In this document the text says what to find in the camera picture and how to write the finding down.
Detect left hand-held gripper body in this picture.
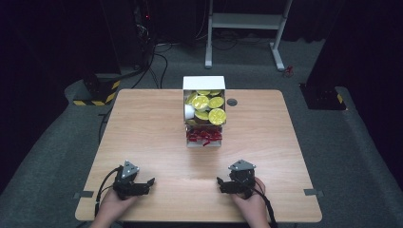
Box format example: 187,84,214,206
112,160,150,201

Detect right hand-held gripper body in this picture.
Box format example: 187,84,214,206
227,159,258,200

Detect person's left hand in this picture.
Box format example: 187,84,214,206
94,189,139,226

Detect person's right hand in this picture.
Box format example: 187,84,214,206
230,177,270,225

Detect grey tape piece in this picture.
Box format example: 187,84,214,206
73,190,95,200
303,188,325,198

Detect pile of red packets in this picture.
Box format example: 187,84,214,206
185,127,223,147

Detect pile of yellow-lidded capsules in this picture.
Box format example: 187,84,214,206
184,89,228,126

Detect white capsule cup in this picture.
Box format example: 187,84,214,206
183,104,196,121

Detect yellow-black striped stand base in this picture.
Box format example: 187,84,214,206
72,73,122,107

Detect white dispenser box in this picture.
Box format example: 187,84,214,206
182,75,227,149

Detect black stand base yellow mark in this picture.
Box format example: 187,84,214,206
298,82,348,111

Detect dark equipment rack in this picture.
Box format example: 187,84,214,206
131,0,157,69

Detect white metal stand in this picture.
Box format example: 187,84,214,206
204,0,294,72

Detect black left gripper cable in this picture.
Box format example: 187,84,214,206
93,166,124,219

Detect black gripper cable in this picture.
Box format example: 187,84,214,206
252,180,279,228
93,166,124,219

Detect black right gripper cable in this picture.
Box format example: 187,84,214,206
252,180,279,228

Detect black floor cables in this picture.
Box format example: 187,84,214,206
98,18,241,143

